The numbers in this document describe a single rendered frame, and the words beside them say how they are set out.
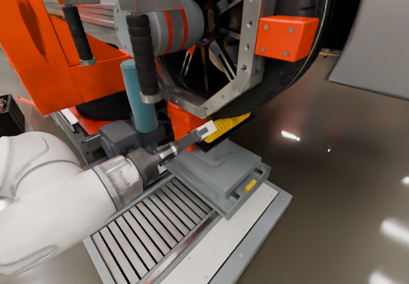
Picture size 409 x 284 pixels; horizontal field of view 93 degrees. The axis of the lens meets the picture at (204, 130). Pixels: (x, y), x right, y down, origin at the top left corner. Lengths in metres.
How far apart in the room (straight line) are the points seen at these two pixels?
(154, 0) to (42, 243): 0.38
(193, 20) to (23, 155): 0.47
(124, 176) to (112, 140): 0.57
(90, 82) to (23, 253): 0.76
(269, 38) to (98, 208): 0.43
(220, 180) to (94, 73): 0.74
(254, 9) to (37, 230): 0.50
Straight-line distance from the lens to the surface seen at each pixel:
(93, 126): 1.34
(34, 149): 0.46
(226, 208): 0.90
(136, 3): 0.35
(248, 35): 0.46
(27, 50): 0.94
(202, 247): 0.92
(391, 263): 1.26
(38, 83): 0.96
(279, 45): 0.43
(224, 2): 0.63
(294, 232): 1.12
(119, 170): 0.37
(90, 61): 0.69
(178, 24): 0.55
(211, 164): 0.96
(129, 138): 0.93
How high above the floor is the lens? 0.92
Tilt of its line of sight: 36 degrees down
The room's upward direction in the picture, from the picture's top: straight up
